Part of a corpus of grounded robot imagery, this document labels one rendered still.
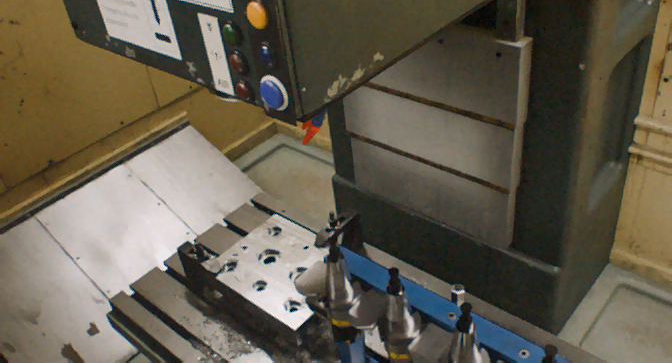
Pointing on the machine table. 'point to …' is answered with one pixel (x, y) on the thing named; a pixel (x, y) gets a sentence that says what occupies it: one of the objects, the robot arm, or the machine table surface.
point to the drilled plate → (264, 303)
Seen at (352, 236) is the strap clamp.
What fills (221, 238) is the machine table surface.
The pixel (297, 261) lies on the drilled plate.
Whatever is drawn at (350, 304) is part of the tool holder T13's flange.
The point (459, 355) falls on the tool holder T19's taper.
